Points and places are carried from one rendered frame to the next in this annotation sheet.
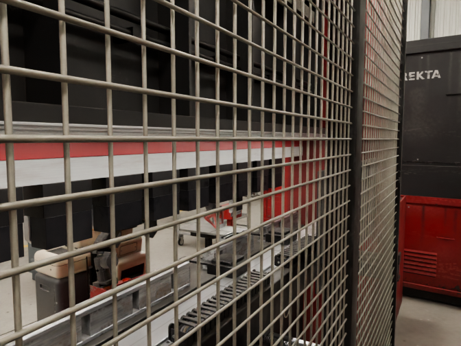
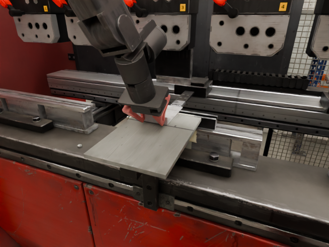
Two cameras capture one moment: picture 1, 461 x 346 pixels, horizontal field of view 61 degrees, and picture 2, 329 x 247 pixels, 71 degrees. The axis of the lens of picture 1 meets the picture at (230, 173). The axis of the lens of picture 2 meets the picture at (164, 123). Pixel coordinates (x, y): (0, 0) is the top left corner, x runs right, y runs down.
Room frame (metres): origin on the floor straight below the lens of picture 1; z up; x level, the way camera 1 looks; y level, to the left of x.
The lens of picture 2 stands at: (1.98, 0.58, 1.26)
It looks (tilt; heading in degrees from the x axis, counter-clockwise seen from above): 26 degrees down; 262
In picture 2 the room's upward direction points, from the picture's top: straight up
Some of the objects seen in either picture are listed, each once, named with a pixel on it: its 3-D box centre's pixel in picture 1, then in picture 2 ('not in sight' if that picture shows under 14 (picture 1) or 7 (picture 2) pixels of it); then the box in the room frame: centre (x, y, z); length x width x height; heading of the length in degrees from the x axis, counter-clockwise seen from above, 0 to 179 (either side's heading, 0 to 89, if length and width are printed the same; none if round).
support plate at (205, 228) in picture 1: (210, 228); (151, 135); (1.95, 0.10, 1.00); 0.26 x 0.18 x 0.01; 60
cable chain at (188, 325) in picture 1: (228, 300); not in sight; (1.01, 0.01, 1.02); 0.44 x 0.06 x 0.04; 150
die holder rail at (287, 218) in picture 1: (278, 225); (38, 108); (2.35, -0.30, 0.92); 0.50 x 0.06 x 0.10; 150
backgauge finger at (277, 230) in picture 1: (266, 233); (188, 91); (1.79, -0.17, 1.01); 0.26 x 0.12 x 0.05; 60
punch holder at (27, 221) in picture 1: (59, 211); not in sight; (1.03, 0.46, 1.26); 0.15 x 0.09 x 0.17; 150
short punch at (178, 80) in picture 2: (235, 205); (173, 66); (1.87, -0.03, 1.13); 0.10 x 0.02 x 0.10; 150
